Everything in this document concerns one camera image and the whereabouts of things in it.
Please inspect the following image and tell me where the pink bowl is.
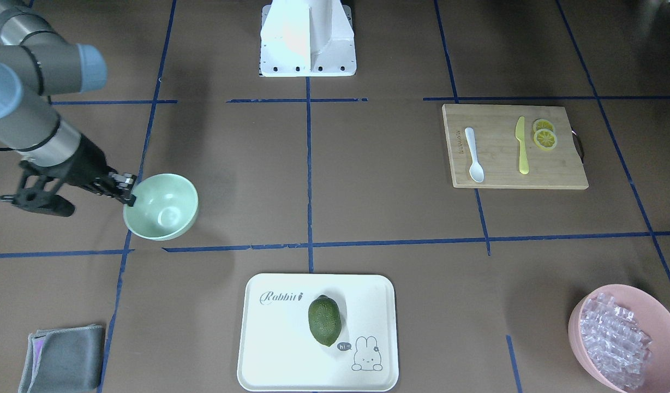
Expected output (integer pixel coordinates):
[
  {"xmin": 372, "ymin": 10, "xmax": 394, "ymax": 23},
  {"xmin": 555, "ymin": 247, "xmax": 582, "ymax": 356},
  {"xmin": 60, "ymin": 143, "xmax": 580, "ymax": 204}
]
[{"xmin": 567, "ymin": 284, "xmax": 670, "ymax": 392}]

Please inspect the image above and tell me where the upper lemon slice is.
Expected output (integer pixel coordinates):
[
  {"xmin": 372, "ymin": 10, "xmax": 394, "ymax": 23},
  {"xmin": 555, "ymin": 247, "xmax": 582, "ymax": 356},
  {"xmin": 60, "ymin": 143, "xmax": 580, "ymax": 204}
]
[{"xmin": 533, "ymin": 118, "xmax": 555, "ymax": 132}]

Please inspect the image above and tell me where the green avocado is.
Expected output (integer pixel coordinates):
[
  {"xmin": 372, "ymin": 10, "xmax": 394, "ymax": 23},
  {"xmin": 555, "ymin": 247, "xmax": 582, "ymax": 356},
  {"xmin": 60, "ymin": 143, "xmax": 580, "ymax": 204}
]
[{"xmin": 308, "ymin": 294, "xmax": 342, "ymax": 347}]

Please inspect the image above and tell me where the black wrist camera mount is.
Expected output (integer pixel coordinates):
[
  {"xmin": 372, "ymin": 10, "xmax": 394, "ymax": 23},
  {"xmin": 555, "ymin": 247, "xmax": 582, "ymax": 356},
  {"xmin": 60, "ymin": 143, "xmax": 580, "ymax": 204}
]
[{"xmin": 0, "ymin": 160, "xmax": 75, "ymax": 217}]

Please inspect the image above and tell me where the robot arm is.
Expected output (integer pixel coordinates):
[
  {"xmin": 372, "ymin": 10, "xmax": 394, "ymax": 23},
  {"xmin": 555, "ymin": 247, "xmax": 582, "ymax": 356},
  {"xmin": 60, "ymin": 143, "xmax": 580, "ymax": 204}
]
[{"xmin": 0, "ymin": 1, "xmax": 136, "ymax": 217}]

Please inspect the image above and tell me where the yellow plastic knife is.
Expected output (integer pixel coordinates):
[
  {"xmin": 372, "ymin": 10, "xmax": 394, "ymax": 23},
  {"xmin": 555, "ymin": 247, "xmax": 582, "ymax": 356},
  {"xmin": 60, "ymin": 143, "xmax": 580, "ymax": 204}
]
[{"xmin": 515, "ymin": 115, "xmax": 530, "ymax": 175}]

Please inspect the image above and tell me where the clear ice cubes pile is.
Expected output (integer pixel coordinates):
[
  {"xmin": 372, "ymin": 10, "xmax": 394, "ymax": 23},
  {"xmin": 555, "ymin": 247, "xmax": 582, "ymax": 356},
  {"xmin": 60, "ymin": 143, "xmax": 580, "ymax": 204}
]
[{"xmin": 579, "ymin": 293, "xmax": 653, "ymax": 391}]

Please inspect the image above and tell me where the white rabbit tray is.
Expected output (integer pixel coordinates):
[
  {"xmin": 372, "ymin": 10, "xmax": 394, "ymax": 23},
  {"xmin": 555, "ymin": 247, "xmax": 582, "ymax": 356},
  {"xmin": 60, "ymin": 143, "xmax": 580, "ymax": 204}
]
[{"xmin": 237, "ymin": 273, "xmax": 399, "ymax": 392}]

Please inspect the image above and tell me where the light green bowl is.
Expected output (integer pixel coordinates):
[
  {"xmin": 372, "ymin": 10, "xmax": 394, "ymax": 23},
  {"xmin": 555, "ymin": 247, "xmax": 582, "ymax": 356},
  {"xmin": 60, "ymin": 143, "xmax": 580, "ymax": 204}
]
[{"xmin": 122, "ymin": 174, "xmax": 199, "ymax": 241}]

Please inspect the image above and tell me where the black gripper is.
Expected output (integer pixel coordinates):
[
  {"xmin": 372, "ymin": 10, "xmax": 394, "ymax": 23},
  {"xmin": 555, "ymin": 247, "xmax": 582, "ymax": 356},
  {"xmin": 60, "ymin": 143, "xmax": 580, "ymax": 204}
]
[{"xmin": 57, "ymin": 136, "xmax": 136, "ymax": 207}]

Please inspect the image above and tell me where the grey folded cloth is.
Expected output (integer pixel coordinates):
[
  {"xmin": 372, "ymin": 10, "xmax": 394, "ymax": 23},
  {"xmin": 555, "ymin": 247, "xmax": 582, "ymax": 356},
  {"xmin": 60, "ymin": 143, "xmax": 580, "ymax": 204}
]
[{"xmin": 18, "ymin": 324, "xmax": 105, "ymax": 392}]

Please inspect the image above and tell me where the white plastic spoon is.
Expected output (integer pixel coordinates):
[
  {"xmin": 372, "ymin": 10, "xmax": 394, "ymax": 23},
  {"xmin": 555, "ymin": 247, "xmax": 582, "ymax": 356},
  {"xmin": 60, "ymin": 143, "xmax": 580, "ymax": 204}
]
[{"xmin": 464, "ymin": 127, "xmax": 485, "ymax": 182}]

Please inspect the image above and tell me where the lower lemon slice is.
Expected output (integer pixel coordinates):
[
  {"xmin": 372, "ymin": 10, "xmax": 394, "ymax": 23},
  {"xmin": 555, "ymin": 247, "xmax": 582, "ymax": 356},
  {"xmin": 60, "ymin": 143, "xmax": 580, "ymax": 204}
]
[{"xmin": 534, "ymin": 128, "xmax": 558, "ymax": 151}]

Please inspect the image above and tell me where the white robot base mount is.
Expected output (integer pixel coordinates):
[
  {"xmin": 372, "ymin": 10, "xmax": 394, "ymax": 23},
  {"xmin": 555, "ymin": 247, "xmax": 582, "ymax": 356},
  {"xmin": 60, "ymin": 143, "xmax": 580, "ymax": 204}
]
[{"xmin": 259, "ymin": 1, "xmax": 357, "ymax": 78}]

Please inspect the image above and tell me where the wooden cutting board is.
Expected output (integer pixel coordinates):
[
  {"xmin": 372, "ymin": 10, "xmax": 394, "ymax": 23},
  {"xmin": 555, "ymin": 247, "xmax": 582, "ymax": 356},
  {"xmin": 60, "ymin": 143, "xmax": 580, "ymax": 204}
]
[{"xmin": 441, "ymin": 104, "xmax": 589, "ymax": 190}]

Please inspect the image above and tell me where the lemon slice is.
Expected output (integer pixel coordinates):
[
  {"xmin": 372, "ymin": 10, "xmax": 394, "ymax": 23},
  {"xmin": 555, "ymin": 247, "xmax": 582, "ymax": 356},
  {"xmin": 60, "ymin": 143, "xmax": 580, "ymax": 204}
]
[
  {"xmin": 533, "ymin": 118, "xmax": 555, "ymax": 132},
  {"xmin": 534, "ymin": 128, "xmax": 558, "ymax": 151}
]

